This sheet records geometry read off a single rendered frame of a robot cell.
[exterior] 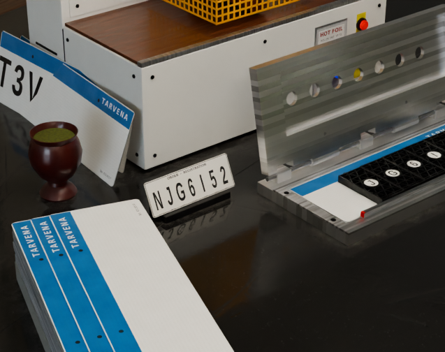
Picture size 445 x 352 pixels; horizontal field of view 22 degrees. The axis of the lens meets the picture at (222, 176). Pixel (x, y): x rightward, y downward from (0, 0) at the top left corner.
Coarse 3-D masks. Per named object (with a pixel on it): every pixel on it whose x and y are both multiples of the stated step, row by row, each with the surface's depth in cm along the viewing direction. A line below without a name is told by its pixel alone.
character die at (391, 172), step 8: (376, 160) 189; (384, 160) 189; (368, 168) 187; (376, 168) 186; (384, 168) 187; (392, 168) 187; (400, 168) 186; (384, 176) 184; (392, 176) 184; (400, 176) 184; (408, 176) 184; (416, 176) 184; (400, 184) 182; (408, 184) 182; (416, 184) 182
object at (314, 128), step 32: (384, 32) 192; (416, 32) 198; (288, 64) 180; (320, 64) 186; (352, 64) 190; (384, 64) 195; (416, 64) 200; (256, 96) 178; (320, 96) 187; (352, 96) 192; (384, 96) 196; (416, 96) 200; (256, 128) 181; (288, 128) 184; (320, 128) 187; (352, 128) 192; (384, 128) 196; (288, 160) 184; (320, 160) 189
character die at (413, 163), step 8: (400, 152) 191; (408, 152) 191; (392, 160) 189; (400, 160) 190; (408, 160) 189; (416, 160) 189; (424, 160) 189; (408, 168) 187; (416, 168) 186; (424, 168) 187; (432, 168) 186; (440, 168) 186; (424, 176) 185; (432, 176) 184
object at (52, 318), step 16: (16, 224) 160; (16, 240) 158; (32, 240) 156; (16, 256) 162; (32, 256) 153; (16, 272) 163; (32, 272) 149; (48, 272) 149; (32, 288) 151; (48, 288) 146; (32, 304) 154; (48, 304) 143; (64, 304) 143; (48, 320) 143; (64, 320) 140; (48, 336) 146; (64, 336) 137; (80, 336) 137
